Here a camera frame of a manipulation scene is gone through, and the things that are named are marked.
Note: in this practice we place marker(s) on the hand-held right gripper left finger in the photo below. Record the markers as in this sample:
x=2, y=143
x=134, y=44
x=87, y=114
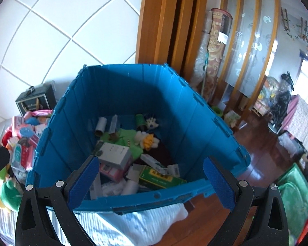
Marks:
x=83, y=182

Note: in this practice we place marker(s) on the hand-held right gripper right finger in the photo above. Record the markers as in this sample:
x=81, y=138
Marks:
x=219, y=184

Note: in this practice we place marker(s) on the blue plastic crate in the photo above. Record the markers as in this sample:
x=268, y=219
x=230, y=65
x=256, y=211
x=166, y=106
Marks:
x=143, y=92

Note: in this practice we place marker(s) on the white upright carton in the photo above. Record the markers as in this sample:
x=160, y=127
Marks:
x=95, y=184

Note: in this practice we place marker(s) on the teal white packet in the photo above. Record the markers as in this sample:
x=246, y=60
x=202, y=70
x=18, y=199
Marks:
x=20, y=156

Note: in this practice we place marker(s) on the pink box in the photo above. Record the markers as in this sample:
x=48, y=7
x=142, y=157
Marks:
x=113, y=174

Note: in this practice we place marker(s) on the small green frog plush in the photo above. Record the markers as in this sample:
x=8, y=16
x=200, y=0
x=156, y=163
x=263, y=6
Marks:
x=9, y=193

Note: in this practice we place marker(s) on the crumpled white paper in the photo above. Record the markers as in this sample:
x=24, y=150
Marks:
x=123, y=188

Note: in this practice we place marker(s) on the white grey box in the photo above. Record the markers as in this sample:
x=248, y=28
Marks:
x=115, y=155

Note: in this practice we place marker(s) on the pink tissue pack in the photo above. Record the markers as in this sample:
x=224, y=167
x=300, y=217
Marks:
x=16, y=124

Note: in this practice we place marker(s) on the small white box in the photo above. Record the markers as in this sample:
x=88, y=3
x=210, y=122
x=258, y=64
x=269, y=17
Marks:
x=174, y=170

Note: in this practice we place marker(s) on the blue round plush toy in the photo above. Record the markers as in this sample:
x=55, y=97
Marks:
x=30, y=121

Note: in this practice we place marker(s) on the green yellow box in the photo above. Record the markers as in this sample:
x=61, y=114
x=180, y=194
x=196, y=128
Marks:
x=161, y=179

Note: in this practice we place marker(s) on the white paper roll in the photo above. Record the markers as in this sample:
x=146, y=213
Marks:
x=101, y=126

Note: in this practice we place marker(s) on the green cloth plush toy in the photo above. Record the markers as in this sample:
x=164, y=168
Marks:
x=128, y=139

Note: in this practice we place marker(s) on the grey slim box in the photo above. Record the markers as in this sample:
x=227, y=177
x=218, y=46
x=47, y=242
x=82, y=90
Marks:
x=113, y=124

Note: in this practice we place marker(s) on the pink foil packet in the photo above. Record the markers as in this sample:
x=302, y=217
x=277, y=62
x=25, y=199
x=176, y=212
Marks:
x=42, y=112

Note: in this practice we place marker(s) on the green white carton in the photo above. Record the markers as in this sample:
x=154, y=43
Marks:
x=231, y=117

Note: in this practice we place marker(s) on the white green slim box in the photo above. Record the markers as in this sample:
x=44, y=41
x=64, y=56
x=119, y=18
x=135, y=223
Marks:
x=154, y=162

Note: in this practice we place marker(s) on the black gift box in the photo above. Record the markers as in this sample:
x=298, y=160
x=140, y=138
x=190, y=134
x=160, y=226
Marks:
x=36, y=100

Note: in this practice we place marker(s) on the green bowl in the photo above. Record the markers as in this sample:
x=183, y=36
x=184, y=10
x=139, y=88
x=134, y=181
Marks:
x=217, y=110

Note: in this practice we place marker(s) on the cream plush toy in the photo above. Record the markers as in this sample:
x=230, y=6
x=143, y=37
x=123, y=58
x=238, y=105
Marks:
x=146, y=141

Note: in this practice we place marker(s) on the white dog plush toy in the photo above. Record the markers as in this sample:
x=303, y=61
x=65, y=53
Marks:
x=152, y=124

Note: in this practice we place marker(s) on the floral cloth covered table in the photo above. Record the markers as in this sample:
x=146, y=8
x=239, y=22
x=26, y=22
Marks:
x=306, y=123

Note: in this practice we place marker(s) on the black bag pile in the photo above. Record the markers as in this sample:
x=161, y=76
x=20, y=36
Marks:
x=282, y=97

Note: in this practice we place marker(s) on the rolled patterned carpet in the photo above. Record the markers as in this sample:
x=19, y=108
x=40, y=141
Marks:
x=215, y=46

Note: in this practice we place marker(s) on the frosted glass sliding door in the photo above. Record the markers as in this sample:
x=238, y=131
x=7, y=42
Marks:
x=249, y=43

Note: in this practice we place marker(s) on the wooden door frame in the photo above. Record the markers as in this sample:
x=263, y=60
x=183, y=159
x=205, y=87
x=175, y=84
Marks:
x=156, y=23

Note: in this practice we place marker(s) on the wall vine decoration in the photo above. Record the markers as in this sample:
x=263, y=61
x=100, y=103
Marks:
x=302, y=28

